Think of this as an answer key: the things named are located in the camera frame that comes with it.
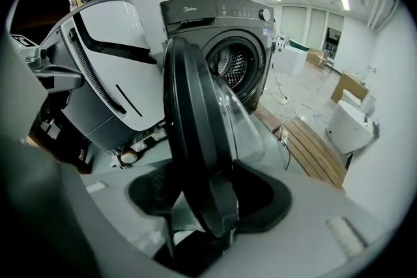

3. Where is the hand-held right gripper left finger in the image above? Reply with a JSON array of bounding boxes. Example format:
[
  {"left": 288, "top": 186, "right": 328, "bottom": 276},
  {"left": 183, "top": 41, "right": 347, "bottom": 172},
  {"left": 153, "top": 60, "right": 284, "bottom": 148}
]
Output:
[{"left": 128, "top": 161, "right": 184, "bottom": 216}]

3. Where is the wooden slat platform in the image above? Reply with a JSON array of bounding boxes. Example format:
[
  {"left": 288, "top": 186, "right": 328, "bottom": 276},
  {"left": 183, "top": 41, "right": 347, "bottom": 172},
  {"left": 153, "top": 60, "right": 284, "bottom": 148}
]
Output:
[{"left": 253, "top": 106, "right": 347, "bottom": 190}]

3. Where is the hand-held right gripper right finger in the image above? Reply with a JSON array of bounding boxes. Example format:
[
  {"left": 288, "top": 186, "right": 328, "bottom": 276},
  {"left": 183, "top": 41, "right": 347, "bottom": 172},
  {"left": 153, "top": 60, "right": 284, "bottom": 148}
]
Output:
[{"left": 233, "top": 160, "right": 293, "bottom": 234}]

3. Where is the brown cardboard box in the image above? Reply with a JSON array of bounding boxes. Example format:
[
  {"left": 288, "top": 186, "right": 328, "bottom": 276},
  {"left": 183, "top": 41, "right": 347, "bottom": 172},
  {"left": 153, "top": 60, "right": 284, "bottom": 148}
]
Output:
[
  {"left": 305, "top": 48, "right": 328, "bottom": 68},
  {"left": 330, "top": 71, "right": 369, "bottom": 105}
]

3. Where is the dark grey washing machine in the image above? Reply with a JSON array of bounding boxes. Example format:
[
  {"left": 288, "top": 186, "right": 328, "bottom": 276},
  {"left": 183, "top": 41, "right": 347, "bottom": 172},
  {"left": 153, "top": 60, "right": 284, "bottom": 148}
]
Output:
[{"left": 159, "top": 0, "right": 278, "bottom": 115}]

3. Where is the white and grey robot body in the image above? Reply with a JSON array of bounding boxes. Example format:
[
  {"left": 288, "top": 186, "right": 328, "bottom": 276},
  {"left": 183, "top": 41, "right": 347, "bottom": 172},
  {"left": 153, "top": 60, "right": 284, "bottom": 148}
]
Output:
[{"left": 38, "top": 0, "right": 171, "bottom": 164}]

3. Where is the white round cabinet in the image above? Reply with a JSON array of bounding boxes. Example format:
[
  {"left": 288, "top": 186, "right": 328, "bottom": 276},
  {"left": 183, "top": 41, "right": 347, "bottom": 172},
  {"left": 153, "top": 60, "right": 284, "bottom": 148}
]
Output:
[{"left": 324, "top": 99, "right": 381, "bottom": 154}]

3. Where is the black round washing machine door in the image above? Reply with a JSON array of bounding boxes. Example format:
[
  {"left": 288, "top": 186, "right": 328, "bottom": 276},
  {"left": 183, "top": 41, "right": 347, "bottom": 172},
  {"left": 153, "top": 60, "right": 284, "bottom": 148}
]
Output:
[{"left": 162, "top": 36, "right": 291, "bottom": 238}]

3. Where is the black wall screen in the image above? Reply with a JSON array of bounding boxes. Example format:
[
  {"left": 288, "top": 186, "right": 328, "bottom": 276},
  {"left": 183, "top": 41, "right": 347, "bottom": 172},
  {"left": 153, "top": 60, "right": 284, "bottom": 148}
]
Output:
[{"left": 326, "top": 27, "right": 342, "bottom": 44}]

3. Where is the white counter with green top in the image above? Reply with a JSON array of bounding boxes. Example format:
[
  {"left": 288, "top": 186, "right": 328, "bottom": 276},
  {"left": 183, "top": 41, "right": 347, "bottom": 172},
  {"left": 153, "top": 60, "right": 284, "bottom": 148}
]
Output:
[{"left": 272, "top": 36, "right": 309, "bottom": 76}]

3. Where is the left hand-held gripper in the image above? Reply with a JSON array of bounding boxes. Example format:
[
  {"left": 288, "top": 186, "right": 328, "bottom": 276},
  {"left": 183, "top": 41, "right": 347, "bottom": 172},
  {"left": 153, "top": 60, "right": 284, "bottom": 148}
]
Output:
[{"left": 9, "top": 33, "right": 86, "bottom": 94}]

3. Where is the white cable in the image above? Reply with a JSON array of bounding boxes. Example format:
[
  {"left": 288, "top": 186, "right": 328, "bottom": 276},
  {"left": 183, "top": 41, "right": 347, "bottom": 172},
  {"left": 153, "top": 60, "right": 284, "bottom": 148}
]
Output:
[{"left": 268, "top": 70, "right": 326, "bottom": 121}]

